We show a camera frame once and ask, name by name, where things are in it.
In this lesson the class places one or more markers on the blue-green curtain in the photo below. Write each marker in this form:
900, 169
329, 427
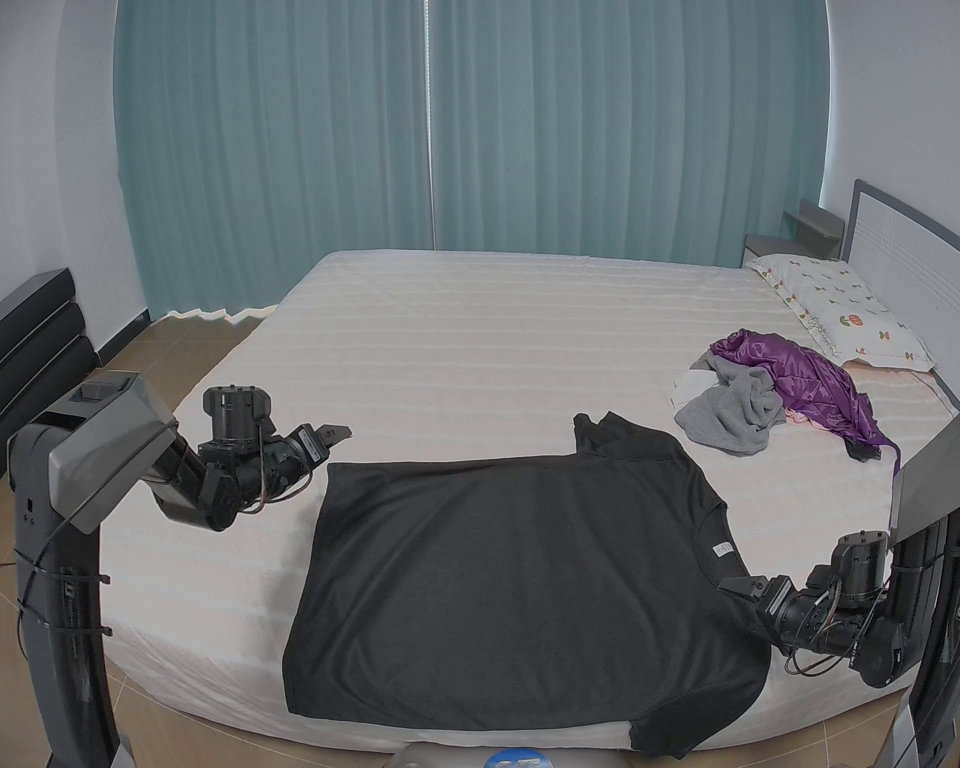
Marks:
277, 150
615, 127

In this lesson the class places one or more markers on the white garment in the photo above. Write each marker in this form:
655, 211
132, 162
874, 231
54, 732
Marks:
694, 386

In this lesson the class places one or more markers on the black chest of drawers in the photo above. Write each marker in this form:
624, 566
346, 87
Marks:
37, 345

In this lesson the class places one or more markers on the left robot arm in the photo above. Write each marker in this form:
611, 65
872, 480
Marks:
67, 637

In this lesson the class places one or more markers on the black T-shirt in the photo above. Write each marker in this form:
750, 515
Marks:
510, 585

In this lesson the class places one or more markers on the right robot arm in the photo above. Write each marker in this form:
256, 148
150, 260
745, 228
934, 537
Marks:
915, 570

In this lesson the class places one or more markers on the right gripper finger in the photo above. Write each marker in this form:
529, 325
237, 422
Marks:
746, 587

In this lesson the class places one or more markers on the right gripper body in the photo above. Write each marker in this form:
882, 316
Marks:
781, 611

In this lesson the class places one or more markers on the grey bedside table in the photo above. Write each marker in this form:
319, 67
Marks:
814, 225

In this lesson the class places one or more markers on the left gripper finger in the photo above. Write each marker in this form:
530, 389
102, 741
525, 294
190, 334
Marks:
335, 433

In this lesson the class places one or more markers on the white printed pillow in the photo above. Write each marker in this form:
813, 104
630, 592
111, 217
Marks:
847, 311

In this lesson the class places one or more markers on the grey garment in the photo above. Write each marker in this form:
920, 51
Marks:
720, 420

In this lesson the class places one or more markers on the purple satin garment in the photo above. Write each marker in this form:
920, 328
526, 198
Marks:
814, 379

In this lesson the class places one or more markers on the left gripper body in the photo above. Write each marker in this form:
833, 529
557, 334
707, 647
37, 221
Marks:
309, 448

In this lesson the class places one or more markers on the bed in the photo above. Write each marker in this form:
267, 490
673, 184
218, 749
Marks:
487, 345

